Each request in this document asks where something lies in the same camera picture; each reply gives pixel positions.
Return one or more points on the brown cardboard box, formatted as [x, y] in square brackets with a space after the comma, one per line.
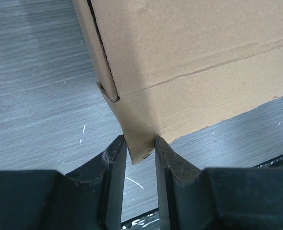
[172, 67]

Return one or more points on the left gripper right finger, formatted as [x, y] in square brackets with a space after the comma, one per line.
[216, 198]

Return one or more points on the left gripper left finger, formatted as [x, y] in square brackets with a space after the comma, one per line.
[87, 198]

